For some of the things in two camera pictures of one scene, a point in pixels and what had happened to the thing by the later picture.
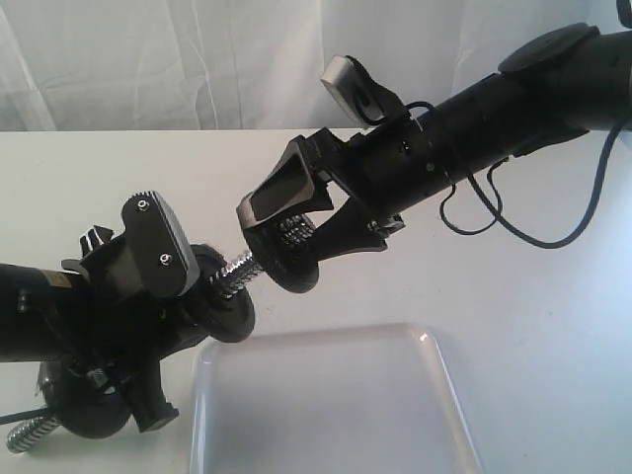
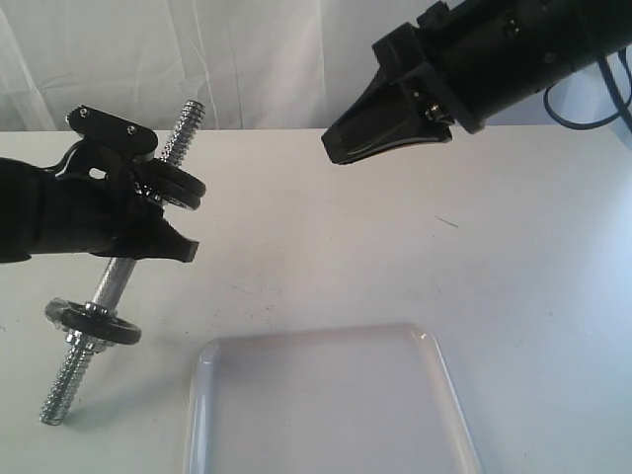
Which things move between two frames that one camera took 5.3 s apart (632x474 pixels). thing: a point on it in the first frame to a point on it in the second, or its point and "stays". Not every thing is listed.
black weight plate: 285,250 to 177,177
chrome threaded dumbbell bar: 228,278 to 81,351
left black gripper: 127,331 to 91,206
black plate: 220,306 to 169,194
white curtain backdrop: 177,65 stays
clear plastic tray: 347,399 stays
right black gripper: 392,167 to 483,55
